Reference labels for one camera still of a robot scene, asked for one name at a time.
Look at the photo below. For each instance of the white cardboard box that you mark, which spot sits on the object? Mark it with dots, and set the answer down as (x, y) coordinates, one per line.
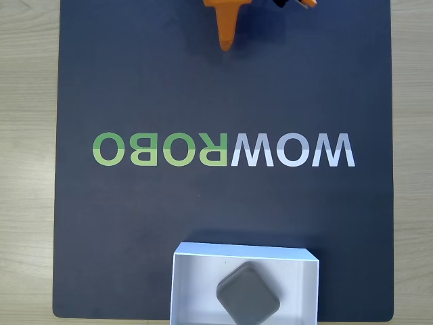
(189, 287)

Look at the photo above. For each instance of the dark mat with WOWROBO print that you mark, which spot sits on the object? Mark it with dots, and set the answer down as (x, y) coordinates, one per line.
(135, 210)

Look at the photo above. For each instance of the grey square USB charger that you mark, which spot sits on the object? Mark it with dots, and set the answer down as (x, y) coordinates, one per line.
(248, 292)

